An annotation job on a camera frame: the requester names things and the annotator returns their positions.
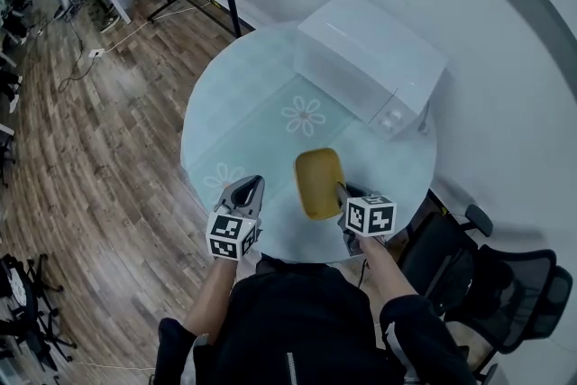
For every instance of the white microwave oven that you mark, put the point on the white microwave oven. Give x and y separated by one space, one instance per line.
374 54

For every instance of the black office chair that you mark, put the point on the black office chair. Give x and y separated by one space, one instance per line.
31 311
505 284

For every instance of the person's black top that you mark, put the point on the person's black top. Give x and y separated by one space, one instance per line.
306 329

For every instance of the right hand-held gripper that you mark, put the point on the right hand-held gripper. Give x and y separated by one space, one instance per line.
369 216

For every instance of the white power strip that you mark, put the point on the white power strip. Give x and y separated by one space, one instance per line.
97 53

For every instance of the round glass table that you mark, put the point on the round glass table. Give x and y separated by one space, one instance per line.
252 81

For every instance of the person's right forearm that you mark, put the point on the person's right forearm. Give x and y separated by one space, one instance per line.
390 275

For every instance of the person's left forearm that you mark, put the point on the person's left forearm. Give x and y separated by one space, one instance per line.
209 297

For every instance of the yellow rectangular tray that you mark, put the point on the yellow rectangular tray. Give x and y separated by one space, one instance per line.
317 182

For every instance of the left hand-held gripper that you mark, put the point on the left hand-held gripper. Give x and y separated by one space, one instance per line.
232 236

